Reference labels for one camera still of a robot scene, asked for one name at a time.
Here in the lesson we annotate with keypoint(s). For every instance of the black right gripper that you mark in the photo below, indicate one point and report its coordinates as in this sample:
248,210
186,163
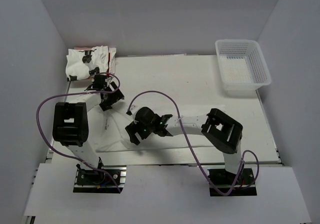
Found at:
133,129

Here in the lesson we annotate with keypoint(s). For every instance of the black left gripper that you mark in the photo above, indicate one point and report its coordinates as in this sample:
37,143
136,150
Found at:
116,96

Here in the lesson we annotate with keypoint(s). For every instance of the white graphic t-shirt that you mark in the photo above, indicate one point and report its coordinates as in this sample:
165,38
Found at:
107,129

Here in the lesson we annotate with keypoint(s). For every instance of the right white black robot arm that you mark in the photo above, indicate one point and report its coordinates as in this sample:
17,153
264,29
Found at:
221,130

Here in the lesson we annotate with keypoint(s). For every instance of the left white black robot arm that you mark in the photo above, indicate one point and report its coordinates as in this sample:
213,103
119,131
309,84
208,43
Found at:
85,112

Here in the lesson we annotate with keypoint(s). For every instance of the folded white robot-print t-shirt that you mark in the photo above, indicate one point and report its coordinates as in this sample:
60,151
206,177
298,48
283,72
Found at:
72,60

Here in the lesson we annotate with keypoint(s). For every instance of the white plastic mesh basket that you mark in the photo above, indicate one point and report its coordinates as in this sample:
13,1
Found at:
242,65

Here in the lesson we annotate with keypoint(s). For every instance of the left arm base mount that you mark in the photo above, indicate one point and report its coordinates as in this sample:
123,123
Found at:
90,181

